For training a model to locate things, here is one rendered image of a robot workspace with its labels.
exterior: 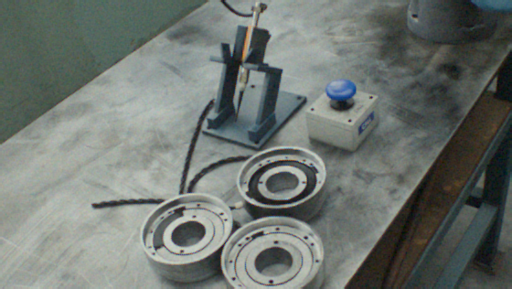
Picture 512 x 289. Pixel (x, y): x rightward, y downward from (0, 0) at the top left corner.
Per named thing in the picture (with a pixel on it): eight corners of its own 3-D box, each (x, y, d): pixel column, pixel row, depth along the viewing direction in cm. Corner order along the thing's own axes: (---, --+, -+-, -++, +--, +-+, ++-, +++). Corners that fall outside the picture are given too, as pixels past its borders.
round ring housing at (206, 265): (251, 267, 62) (245, 242, 59) (160, 301, 60) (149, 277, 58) (224, 206, 70) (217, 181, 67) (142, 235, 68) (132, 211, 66)
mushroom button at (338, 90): (348, 128, 74) (346, 96, 71) (322, 120, 76) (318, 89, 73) (363, 112, 76) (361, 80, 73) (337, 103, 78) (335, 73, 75)
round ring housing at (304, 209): (306, 160, 74) (303, 135, 72) (344, 211, 66) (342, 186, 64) (230, 188, 72) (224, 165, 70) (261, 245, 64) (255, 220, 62)
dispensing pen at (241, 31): (218, 120, 79) (241, -3, 76) (236, 120, 82) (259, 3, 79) (230, 123, 78) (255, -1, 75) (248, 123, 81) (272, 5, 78)
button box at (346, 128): (354, 153, 74) (352, 123, 71) (308, 137, 78) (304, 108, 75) (383, 119, 78) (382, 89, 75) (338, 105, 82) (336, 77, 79)
